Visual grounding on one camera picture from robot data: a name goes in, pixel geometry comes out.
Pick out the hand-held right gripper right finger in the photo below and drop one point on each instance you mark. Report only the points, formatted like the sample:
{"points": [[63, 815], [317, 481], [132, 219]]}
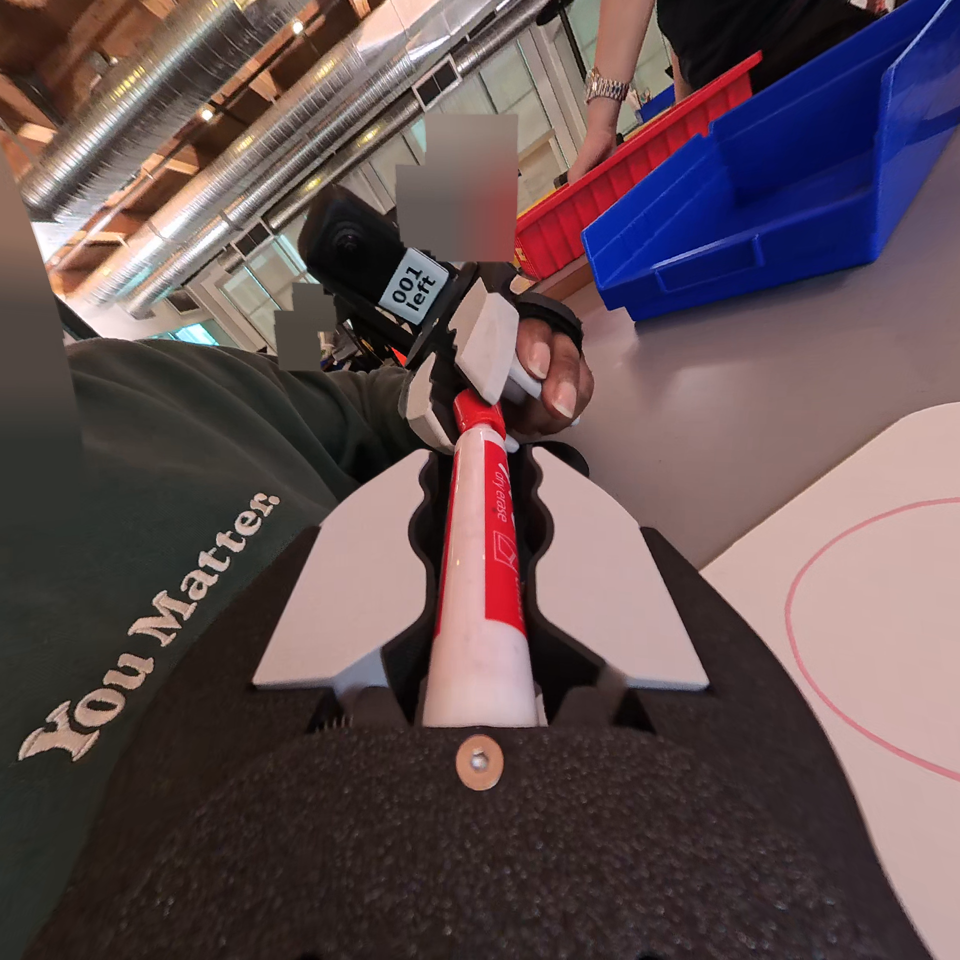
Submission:
{"points": [[623, 615]]}

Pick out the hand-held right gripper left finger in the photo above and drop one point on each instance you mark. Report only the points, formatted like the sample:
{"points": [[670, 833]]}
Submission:
{"points": [[338, 615]]}

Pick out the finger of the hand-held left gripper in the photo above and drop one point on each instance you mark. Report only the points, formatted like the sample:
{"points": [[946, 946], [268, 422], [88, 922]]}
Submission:
{"points": [[495, 345], [428, 405]]}

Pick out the red marker cap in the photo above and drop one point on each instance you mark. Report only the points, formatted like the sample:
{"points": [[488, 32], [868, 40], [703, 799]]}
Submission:
{"points": [[480, 416]]}

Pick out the red whiteboard marker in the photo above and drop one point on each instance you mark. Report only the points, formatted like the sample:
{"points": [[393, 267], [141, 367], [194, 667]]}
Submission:
{"points": [[480, 600]]}

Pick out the white whiteboard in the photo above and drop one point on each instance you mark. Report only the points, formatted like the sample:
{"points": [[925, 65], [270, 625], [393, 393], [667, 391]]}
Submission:
{"points": [[855, 600]]}

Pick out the blue open-front storage bin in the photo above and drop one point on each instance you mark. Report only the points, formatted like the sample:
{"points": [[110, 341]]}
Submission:
{"points": [[780, 165]]}

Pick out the person's left forearm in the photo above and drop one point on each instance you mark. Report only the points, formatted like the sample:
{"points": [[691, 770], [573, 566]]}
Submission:
{"points": [[330, 398]]}

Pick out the person's left hand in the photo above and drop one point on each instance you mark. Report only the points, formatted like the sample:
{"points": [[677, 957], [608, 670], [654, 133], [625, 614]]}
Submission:
{"points": [[552, 368]]}

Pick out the red storage bin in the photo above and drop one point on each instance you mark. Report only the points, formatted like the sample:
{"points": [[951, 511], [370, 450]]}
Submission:
{"points": [[630, 173]]}

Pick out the silver ventilation duct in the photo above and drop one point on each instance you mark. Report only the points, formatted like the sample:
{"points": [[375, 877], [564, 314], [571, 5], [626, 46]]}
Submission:
{"points": [[300, 135], [135, 90]]}

